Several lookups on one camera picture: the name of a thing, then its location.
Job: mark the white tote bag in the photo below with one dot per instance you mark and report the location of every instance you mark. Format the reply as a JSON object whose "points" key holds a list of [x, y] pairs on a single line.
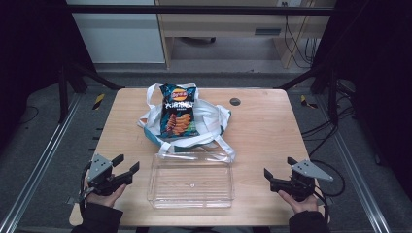
{"points": [[210, 119]]}

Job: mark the black horizontal frame bar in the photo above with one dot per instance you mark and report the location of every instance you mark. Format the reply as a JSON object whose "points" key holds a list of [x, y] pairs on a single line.
{"points": [[194, 9]]}

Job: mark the person's left hand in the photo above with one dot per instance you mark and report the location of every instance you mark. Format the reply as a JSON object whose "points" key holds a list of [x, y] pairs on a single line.
{"points": [[105, 199]]}

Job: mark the metal floor rail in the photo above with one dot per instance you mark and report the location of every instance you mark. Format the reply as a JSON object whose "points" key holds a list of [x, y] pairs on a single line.
{"points": [[356, 174], [39, 165]]}

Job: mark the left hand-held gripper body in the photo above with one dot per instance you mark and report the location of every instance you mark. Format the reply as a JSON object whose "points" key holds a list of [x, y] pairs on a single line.
{"points": [[98, 166]]}

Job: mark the black metal stand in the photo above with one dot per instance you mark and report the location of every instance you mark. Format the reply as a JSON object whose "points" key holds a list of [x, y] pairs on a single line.
{"points": [[63, 93], [332, 97]]}

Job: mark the dark blue chip bag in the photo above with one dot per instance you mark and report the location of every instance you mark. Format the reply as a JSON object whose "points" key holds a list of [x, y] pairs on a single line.
{"points": [[178, 111]]}

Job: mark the yellow black floor tape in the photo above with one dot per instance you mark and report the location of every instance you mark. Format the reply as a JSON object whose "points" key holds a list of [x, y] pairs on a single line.
{"points": [[98, 101], [306, 102]]}

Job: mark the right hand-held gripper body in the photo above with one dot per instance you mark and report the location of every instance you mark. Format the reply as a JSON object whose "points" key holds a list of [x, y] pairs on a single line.
{"points": [[306, 179]]}

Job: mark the person's right hand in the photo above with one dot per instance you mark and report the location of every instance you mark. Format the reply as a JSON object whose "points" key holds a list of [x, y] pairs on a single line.
{"points": [[301, 204]]}

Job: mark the white cabinet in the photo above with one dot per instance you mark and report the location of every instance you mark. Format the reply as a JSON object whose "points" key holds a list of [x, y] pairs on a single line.
{"points": [[120, 35]]}

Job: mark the clear plastic container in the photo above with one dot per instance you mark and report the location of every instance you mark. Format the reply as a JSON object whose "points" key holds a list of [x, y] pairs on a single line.
{"points": [[191, 183]]}

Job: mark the dark curtain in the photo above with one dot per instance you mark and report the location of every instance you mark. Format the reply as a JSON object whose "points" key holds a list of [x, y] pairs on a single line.
{"points": [[375, 64], [29, 48]]}

